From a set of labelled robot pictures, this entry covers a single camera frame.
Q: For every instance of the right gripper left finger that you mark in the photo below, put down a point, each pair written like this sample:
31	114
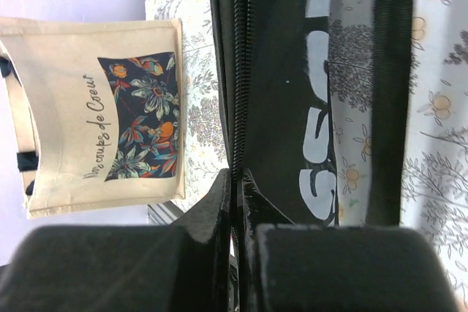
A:
183	266

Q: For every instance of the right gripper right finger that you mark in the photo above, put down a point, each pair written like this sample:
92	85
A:
297	267

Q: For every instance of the beige canvas tote bag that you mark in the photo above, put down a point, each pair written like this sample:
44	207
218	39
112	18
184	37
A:
98	111

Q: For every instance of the black racket cover bag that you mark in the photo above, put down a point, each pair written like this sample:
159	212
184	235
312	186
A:
276	62

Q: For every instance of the floral table mat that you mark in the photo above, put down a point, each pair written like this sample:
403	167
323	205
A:
434	181

